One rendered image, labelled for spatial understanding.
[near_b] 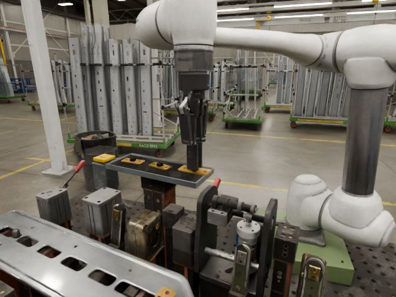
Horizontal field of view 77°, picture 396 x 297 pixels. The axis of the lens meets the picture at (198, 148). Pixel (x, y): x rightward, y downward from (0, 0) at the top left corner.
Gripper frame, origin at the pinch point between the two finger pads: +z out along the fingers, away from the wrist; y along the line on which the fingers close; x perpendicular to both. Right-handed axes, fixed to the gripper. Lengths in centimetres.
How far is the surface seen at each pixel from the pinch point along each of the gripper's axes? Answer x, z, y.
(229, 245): -3, 58, -41
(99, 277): -17.1, 28.9, 20.0
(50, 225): -47, 27, 13
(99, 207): -27.7, 17.8, 8.5
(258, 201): -28, 128, -216
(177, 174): -11.8, 11.6, -10.5
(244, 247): 16.0, 17.7, 6.7
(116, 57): -316, -45, -308
